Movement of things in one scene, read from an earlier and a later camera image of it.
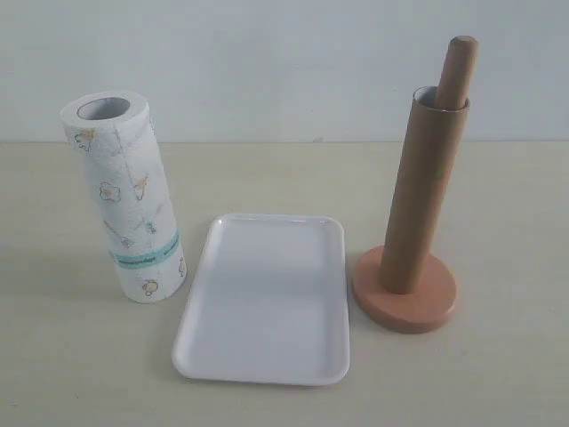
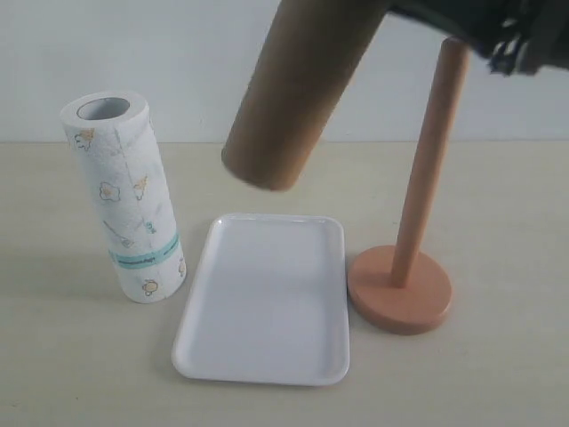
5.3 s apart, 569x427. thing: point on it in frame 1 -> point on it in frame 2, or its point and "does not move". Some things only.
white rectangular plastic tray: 268,304 does not move
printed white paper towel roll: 114,141 does not move
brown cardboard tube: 427,178 -> 313,57
